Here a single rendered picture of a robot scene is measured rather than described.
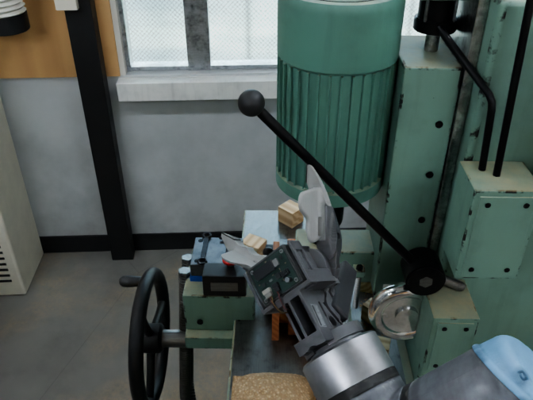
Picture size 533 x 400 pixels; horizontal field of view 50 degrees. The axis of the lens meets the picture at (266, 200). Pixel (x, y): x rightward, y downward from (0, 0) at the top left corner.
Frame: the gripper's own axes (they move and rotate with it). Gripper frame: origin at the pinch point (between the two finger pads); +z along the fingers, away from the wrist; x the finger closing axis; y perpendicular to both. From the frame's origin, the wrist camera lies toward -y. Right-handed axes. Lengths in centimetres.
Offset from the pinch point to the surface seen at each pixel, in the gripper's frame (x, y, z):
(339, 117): -10.8, -10.7, 7.8
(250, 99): -6.0, 3.0, 10.8
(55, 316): 154, -93, 62
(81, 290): 149, -107, 70
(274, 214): 27, -57, 22
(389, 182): -8.8, -23.0, -0.2
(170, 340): 48, -29, 2
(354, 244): 5.2, -34.0, -1.8
